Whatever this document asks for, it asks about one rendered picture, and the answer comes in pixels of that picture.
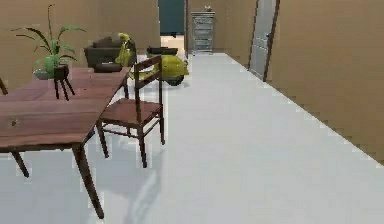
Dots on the grey room door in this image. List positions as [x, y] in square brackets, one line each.
[263, 40]

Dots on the black legged plant stand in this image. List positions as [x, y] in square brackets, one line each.
[62, 80]

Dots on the brown wooden dining table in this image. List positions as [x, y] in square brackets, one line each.
[50, 116]

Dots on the pale bowl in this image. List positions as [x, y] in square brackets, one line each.
[40, 74]

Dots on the brown wooden chair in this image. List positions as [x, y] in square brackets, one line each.
[133, 111]

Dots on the grey chest of drawers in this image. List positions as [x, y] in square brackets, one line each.
[202, 31]

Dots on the small object on chest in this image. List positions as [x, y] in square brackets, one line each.
[208, 8]

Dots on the green house plant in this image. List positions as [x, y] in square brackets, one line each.
[51, 50]

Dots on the dark grey armchair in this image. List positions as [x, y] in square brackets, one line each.
[103, 53]

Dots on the dark green door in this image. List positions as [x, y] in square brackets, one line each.
[171, 16]

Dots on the yellow green scooter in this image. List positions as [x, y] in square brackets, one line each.
[171, 66]

